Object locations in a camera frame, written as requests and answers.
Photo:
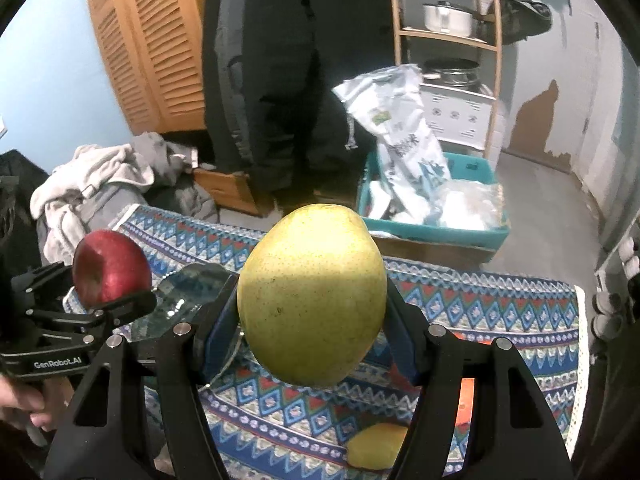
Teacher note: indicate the cardboard box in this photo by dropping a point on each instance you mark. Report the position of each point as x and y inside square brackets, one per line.
[430, 252]

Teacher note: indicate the metal pot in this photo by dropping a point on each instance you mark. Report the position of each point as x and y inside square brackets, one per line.
[447, 17]

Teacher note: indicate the egg tray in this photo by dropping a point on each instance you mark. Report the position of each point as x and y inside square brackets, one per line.
[612, 305]

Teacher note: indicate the teal plastic bin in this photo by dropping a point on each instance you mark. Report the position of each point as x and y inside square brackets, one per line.
[475, 167]

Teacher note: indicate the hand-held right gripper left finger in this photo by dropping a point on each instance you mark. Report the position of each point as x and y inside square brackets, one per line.
[220, 330]

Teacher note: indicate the clear plastic bag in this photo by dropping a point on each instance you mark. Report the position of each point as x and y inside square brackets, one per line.
[472, 205]

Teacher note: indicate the large yellow-green pear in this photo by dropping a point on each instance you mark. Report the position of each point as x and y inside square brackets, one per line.
[312, 295]

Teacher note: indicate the person's left hand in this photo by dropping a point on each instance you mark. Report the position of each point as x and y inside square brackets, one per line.
[22, 397]

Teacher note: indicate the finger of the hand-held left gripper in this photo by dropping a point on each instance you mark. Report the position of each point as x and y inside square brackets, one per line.
[125, 305]
[40, 285]

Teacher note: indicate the wooden louvered cabinet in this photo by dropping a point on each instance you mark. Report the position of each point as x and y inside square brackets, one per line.
[150, 45]

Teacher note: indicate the blue patterned tablecloth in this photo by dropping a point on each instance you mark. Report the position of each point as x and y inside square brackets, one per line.
[500, 320]

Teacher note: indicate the pile of grey clothes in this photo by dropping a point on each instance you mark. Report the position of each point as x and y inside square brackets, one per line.
[110, 180]

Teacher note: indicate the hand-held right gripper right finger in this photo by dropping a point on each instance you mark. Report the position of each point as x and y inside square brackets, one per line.
[400, 340]

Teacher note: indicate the red apple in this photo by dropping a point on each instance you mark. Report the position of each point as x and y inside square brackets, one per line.
[112, 267]

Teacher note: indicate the dark hanging jacket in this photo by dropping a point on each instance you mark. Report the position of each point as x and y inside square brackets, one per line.
[295, 70]

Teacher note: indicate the small yellow pear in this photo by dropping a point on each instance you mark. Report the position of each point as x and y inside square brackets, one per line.
[375, 447]

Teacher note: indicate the white box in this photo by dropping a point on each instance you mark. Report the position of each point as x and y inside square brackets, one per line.
[455, 115]

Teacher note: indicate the dark cloth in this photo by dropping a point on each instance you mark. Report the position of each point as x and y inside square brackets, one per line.
[17, 200]

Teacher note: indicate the wooden shelf rack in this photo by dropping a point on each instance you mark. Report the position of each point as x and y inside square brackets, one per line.
[495, 50]

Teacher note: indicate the orange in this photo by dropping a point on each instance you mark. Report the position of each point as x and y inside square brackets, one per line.
[466, 400]

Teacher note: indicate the wooden drawer box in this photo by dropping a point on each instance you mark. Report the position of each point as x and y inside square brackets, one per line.
[230, 190]

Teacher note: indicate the dark bowl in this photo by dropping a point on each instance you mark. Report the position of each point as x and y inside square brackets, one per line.
[527, 15]

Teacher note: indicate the dark green scalloped plate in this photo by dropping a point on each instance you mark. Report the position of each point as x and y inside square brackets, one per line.
[185, 290]

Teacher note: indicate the white printed plastic bag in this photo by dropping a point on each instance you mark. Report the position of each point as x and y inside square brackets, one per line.
[395, 120]

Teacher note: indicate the round steel container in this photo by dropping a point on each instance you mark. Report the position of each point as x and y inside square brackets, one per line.
[450, 72]

